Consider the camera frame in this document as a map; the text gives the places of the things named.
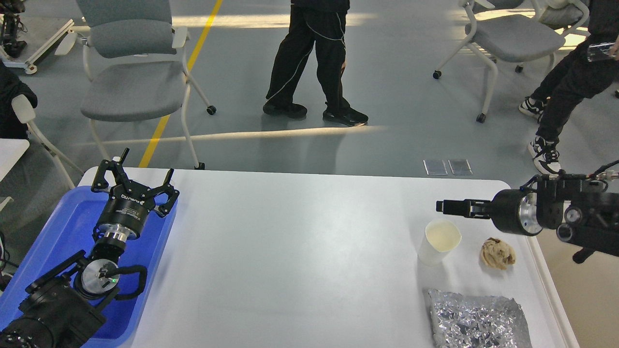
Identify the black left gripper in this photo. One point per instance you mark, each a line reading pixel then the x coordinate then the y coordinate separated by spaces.
pixel 125 211

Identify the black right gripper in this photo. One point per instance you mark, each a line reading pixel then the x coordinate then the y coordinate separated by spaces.
pixel 511 211

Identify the white paper cup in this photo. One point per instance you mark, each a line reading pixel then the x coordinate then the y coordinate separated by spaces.
pixel 441 237

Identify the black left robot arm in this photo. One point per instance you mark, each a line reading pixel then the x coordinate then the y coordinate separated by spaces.
pixel 86 279

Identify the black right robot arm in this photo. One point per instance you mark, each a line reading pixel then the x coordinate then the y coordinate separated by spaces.
pixel 578 207

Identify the right metal floor plate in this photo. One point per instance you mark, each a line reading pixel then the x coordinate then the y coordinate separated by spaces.
pixel 460 167

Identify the metal floor plate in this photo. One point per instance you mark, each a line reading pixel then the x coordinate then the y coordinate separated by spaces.
pixel 460 167
pixel 435 167

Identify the crumpled brown paper ball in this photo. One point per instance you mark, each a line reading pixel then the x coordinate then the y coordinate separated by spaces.
pixel 497 254

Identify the left metal floor plate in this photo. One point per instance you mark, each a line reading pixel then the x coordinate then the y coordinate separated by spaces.
pixel 435 167

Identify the blue plastic tray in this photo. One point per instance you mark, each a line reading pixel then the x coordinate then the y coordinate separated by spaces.
pixel 68 231

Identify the crumpled aluminium foil sheet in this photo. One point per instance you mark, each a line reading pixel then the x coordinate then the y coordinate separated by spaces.
pixel 464 321

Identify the grey office chair left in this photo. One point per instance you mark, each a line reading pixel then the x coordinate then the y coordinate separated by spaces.
pixel 136 91

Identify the grey office chair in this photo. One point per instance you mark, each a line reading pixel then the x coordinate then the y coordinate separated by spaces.
pixel 136 91
pixel 511 38

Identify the white side table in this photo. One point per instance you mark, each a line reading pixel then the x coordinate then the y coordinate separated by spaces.
pixel 11 150

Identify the beige plastic bin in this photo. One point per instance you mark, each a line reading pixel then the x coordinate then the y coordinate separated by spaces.
pixel 589 292

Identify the white chair at left edge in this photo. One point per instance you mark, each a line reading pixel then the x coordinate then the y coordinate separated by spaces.
pixel 25 114

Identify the grey office chair right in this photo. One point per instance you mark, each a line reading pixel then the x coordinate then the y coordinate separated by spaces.
pixel 511 38

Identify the seated person black trousers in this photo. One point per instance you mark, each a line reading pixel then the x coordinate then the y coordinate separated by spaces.
pixel 571 81

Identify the wheeled equipment base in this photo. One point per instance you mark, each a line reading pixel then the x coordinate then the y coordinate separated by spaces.
pixel 25 40

